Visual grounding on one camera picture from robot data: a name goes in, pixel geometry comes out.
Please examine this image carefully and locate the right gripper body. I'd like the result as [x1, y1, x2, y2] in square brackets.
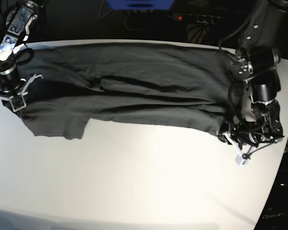
[0, 67, 22, 92]

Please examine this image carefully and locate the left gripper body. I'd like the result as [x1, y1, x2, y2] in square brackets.
[230, 124, 266, 146]

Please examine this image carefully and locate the grey T-shirt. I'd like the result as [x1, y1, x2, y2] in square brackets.
[19, 44, 240, 139]

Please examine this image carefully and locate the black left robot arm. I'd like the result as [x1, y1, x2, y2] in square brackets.
[218, 0, 288, 149]

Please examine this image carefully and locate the black OpenArm labelled box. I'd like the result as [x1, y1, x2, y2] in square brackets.
[254, 177, 288, 230]

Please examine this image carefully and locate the blue plastic box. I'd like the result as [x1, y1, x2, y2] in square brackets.
[107, 0, 175, 11]

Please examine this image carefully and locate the black power strip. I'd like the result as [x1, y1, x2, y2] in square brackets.
[172, 13, 225, 24]

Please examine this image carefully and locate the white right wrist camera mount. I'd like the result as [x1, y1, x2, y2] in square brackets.
[0, 74, 43, 113]

